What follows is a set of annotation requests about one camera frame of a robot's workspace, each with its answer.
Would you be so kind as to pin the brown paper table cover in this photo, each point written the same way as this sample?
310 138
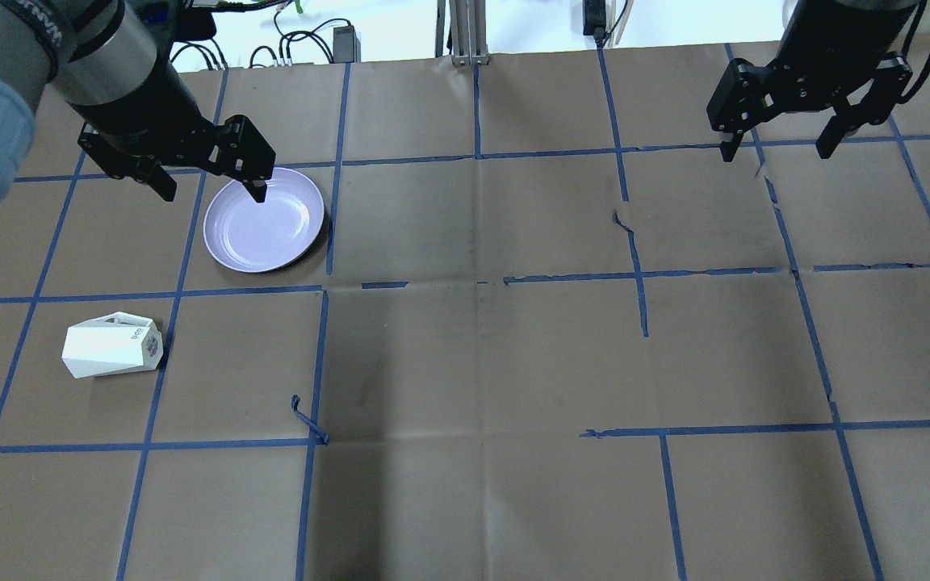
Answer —
545 334

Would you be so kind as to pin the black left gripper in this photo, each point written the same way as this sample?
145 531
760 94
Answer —
144 105

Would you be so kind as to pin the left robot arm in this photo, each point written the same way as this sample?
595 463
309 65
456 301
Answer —
110 62

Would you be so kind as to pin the aluminium frame post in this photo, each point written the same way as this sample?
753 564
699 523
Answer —
461 32

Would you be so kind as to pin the white faceted cup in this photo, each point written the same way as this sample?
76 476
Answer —
117 343

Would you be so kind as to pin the lavender round plate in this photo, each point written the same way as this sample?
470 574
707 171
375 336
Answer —
250 237

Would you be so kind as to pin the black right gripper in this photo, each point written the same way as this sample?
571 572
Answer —
830 48

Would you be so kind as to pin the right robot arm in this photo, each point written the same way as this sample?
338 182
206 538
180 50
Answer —
846 56

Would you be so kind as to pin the grey power adapter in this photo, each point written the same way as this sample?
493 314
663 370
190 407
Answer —
345 45

